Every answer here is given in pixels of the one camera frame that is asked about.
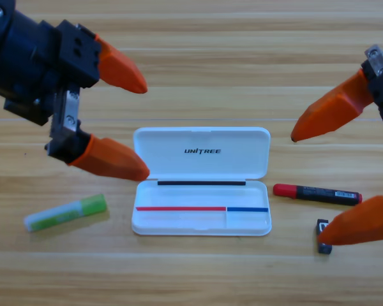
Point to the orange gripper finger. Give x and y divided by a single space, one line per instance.
111 157
360 223

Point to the red and black marker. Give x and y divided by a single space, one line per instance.
316 193

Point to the green and white pen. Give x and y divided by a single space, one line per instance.
67 212

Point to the white Unitree pencil case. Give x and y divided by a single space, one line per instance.
201 197

